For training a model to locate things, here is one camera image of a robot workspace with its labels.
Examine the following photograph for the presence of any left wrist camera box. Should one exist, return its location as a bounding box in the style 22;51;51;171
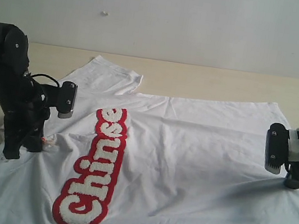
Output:
56;81;78;119

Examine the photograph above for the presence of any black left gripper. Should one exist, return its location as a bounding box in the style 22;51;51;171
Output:
3;71;61;160

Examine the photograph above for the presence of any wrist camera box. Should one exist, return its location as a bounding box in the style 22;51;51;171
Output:
56;81;78;119
264;122;289;175

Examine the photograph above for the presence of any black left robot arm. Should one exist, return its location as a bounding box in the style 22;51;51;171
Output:
0;22;63;160

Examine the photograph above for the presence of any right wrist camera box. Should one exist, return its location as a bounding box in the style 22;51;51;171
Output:
264;122;289;175

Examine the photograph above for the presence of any white t-shirt red Chinese patch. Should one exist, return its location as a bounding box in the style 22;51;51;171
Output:
0;56;299;224

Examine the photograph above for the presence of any small white wall hook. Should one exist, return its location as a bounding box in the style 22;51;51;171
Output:
101;11;108;16

